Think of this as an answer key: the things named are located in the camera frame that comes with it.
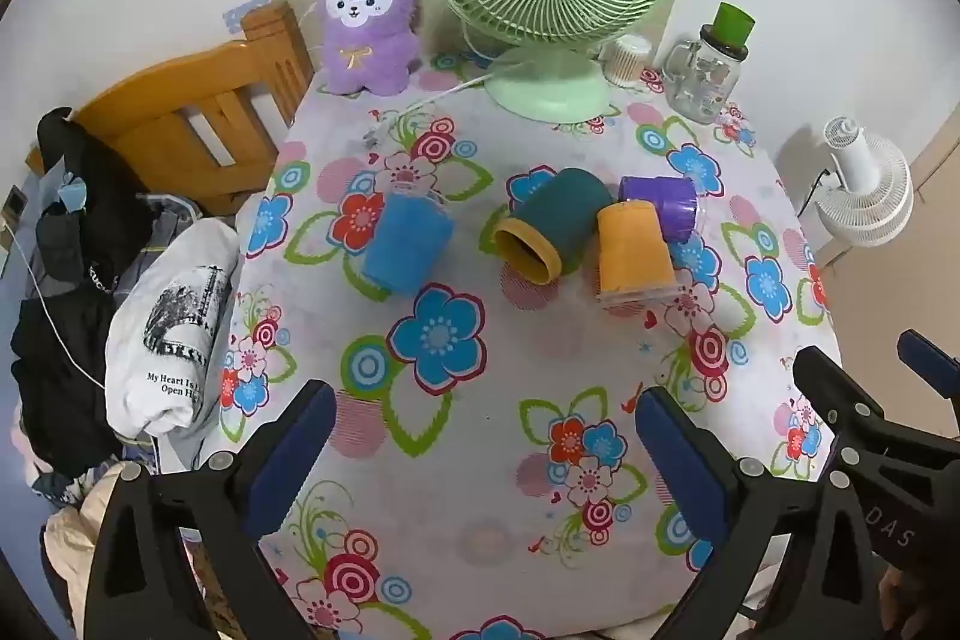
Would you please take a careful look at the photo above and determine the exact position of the purple plush toy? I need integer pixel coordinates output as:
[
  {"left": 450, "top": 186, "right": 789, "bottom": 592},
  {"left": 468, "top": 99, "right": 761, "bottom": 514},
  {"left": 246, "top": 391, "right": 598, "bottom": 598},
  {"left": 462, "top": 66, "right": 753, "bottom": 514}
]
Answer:
[{"left": 311, "top": 0, "right": 422, "bottom": 97}]

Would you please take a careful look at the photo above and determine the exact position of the blue tape strip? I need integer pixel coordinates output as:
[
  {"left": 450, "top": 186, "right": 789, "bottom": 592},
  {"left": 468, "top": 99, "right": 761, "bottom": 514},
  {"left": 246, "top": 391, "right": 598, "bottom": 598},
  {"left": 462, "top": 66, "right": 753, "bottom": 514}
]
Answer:
[{"left": 223, "top": 0, "right": 271, "bottom": 31}]

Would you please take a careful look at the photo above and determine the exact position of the white fan power cable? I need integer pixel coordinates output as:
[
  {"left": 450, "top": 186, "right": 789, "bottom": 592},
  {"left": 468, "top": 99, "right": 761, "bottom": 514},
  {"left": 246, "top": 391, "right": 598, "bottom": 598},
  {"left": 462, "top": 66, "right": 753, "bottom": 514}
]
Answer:
[{"left": 364, "top": 72, "right": 497, "bottom": 150}]

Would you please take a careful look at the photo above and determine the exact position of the blue cup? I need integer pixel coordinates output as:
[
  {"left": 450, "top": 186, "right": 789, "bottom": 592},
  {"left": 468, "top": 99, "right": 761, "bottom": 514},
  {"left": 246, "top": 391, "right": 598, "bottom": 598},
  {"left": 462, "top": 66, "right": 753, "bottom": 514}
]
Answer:
[{"left": 360, "top": 188, "right": 456, "bottom": 298}]

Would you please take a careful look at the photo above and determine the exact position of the dark teal cup yellow rim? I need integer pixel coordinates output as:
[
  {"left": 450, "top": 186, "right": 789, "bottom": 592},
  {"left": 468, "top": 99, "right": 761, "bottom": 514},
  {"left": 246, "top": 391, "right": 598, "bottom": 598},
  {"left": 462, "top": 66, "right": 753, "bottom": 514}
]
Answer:
[{"left": 493, "top": 167, "right": 614, "bottom": 283}]

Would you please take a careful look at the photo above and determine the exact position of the black jacket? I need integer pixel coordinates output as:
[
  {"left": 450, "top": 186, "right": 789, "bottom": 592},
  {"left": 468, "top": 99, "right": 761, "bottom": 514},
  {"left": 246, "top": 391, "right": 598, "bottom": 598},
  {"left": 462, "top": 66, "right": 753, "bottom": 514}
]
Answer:
[{"left": 11, "top": 107, "right": 162, "bottom": 476}]

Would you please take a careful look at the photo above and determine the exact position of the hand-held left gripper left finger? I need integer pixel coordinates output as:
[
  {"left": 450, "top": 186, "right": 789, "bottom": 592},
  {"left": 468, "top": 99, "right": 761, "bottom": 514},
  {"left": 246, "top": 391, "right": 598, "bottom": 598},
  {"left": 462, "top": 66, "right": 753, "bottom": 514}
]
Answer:
[{"left": 82, "top": 380, "right": 338, "bottom": 640}]

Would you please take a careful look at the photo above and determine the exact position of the thin white cable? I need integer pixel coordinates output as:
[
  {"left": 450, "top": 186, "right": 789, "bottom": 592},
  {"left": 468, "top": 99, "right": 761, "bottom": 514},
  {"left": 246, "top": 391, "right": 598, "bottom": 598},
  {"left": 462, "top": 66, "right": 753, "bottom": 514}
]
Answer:
[{"left": 0, "top": 220, "right": 107, "bottom": 387}]

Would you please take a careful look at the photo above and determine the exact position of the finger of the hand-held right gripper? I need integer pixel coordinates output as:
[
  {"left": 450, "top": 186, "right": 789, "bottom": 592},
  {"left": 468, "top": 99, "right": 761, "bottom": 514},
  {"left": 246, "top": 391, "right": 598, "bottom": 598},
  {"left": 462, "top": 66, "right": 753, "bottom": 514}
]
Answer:
[
  {"left": 793, "top": 345, "right": 960, "bottom": 483},
  {"left": 897, "top": 329, "right": 960, "bottom": 398}
]

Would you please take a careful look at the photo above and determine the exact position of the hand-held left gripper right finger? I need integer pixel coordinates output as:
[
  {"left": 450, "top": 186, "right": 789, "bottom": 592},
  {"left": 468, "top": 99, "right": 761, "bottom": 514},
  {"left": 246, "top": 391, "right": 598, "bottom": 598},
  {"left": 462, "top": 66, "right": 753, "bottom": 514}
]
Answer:
[{"left": 634, "top": 385, "right": 884, "bottom": 640}]

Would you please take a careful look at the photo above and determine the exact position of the white fan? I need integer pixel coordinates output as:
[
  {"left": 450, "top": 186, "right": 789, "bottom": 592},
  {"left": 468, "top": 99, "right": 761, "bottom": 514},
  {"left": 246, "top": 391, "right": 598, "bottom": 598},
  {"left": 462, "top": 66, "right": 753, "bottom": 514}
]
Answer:
[{"left": 814, "top": 115, "right": 914, "bottom": 247}]

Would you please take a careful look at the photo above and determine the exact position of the orange cup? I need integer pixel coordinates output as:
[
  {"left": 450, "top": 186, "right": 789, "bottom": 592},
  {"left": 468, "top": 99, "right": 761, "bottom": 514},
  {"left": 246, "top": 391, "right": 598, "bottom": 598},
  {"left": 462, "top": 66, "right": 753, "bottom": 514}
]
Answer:
[{"left": 596, "top": 199, "right": 678, "bottom": 310}]

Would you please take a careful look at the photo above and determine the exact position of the purple cup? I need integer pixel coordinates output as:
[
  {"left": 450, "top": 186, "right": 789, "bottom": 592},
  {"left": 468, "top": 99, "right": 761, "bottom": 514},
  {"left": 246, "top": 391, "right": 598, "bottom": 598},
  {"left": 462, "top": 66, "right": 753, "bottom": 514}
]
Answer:
[{"left": 619, "top": 175, "right": 700, "bottom": 245}]

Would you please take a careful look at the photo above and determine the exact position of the glass mug jar green lid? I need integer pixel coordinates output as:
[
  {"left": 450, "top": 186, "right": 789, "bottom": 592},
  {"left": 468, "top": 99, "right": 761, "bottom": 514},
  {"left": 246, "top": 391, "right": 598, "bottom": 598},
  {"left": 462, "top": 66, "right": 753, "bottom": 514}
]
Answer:
[{"left": 664, "top": 2, "right": 757, "bottom": 124}]

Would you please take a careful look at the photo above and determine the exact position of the white cotton swab container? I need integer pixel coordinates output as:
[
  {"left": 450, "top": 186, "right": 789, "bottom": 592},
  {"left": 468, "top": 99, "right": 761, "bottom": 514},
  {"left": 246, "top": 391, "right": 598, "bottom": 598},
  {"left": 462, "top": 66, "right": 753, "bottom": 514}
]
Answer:
[{"left": 598, "top": 34, "right": 652, "bottom": 86}]

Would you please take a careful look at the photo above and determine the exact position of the beige cloth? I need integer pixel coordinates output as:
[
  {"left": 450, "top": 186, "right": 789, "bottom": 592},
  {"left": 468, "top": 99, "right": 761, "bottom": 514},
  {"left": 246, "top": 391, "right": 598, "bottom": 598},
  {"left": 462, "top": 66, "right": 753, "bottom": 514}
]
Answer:
[{"left": 41, "top": 460, "right": 125, "bottom": 640}]

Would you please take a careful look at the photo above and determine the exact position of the floral tablecloth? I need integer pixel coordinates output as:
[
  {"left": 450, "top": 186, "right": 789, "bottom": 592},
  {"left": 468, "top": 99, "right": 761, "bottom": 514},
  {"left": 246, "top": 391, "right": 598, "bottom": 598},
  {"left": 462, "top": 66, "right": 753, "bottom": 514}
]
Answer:
[{"left": 199, "top": 51, "right": 845, "bottom": 640}]

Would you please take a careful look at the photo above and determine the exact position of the wooden chair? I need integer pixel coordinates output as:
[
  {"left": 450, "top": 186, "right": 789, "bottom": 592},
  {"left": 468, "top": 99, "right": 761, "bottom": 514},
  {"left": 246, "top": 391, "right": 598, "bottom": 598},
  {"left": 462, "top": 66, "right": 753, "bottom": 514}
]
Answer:
[{"left": 26, "top": 1, "right": 316, "bottom": 217}]

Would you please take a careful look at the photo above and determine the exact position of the grey plaid garment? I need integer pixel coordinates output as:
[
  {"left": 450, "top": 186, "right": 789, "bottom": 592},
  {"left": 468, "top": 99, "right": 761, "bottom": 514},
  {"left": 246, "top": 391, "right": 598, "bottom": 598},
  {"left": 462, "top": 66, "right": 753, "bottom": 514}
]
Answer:
[{"left": 133, "top": 194, "right": 205, "bottom": 285}]

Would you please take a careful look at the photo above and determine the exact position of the white printed shirt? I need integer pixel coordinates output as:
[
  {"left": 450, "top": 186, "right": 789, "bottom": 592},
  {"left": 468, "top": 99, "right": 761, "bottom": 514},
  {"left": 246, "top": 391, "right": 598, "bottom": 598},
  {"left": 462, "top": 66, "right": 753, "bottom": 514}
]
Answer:
[{"left": 105, "top": 218, "right": 241, "bottom": 438}]

